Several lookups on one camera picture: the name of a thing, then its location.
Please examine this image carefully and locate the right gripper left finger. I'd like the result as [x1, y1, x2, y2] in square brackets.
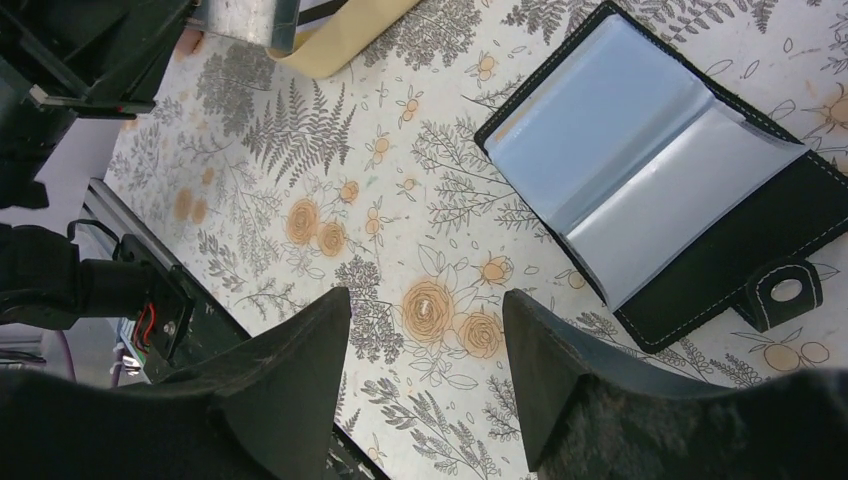
[1, 287, 351, 479]

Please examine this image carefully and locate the black card holder wallet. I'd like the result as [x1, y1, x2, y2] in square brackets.
[474, 1, 847, 353]

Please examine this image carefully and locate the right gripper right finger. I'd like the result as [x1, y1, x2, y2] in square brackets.
[502, 290, 847, 479]

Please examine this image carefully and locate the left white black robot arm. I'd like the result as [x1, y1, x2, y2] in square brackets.
[1, 0, 194, 359]

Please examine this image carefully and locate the aluminium front rail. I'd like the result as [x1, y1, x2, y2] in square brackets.
[82, 178, 173, 265]

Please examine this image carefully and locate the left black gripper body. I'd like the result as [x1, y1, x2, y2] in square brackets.
[1, 0, 196, 209]

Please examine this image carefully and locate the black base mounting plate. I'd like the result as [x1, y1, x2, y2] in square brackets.
[119, 234, 383, 479]

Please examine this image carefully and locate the beige oval tray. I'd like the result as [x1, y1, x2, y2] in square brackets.
[264, 0, 422, 79]

